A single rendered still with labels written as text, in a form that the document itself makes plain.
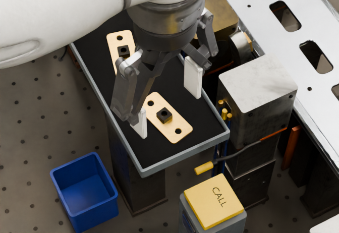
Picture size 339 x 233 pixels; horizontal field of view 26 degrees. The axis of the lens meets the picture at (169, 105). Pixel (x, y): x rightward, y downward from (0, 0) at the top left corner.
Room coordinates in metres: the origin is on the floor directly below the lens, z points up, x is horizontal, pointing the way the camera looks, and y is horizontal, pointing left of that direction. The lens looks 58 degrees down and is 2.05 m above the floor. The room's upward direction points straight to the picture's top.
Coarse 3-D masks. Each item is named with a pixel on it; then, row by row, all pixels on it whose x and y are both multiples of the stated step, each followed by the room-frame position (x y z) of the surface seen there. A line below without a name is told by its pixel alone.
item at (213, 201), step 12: (216, 180) 0.43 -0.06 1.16; (192, 192) 0.41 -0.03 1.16; (204, 192) 0.41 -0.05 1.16; (216, 192) 0.41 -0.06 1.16; (228, 192) 0.41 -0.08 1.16; (192, 204) 0.40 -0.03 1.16; (204, 204) 0.40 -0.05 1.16; (216, 204) 0.40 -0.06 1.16; (228, 204) 0.40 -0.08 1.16; (240, 204) 0.40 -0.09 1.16; (204, 216) 0.38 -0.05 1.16; (216, 216) 0.38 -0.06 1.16; (228, 216) 0.38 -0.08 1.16; (204, 228) 0.37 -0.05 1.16
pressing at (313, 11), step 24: (240, 0) 0.88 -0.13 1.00; (264, 0) 0.88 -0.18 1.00; (288, 0) 0.88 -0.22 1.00; (312, 0) 0.88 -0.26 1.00; (240, 24) 0.82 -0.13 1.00; (264, 24) 0.82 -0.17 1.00; (312, 24) 0.82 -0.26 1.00; (336, 24) 0.82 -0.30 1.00; (264, 48) 0.77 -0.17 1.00; (288, 48) 0.77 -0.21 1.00; (336, 48) 0.77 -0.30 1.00; (288, 72) 0.72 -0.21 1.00; (312, 72) 0.72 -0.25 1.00; (336, 72) 0.72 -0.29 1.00; (312, 96) 0.67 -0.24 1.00; (312, 120) 0.62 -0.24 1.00; (336, 120) 0.62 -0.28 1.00; (336, 144) 0.57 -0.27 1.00; (336, 168) 0.53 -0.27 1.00
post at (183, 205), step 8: (184, 200) 0.41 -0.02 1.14; (184, 208) 0.40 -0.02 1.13; (192, 216) 0.39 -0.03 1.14; (240, 216) 0.39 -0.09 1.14; (192, 224) 0.38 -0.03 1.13; (200, 224) 0.38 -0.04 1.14; (224, 224) 0.38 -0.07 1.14; (232, 224) 0.38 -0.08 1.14; (240, 224) 0.38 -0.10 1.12; (184, 232) 0.40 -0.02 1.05; (200, 232) 0.37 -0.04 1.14; (208, 232) 0.37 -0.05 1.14; (216, 232) 0.37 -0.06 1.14; (224, 232) 0.37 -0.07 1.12; (232, 232) 0.38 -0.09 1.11; (240, 232) 0.39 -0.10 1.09
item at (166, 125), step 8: (152, 96) 0.56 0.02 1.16; (160, 96) 0.56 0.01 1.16; (144, 104) 0.55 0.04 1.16; (160, 104) 0.55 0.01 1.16; (168, 104) 0.55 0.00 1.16; (152, 112) 0.54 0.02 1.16; (160, 112) 0.53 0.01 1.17; (168, 112) 0.53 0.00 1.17; (176, 112) 0.54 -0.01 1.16; (152, 120) 0.52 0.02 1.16; (160, 120) 0.52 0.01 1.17; (168, 120) 0.52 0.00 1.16; (176, 120) 0.52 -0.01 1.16; (184, 120) 0.52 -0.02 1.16; (160, 128) 0.51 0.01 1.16; (168, 128) 0.51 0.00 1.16; (176, 128) 0.51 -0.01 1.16; (184, 128) 0.51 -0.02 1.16; (168, 136) 0.50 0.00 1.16; (176, 136) 0.50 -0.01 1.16; (184, 136) 0.50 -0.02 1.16
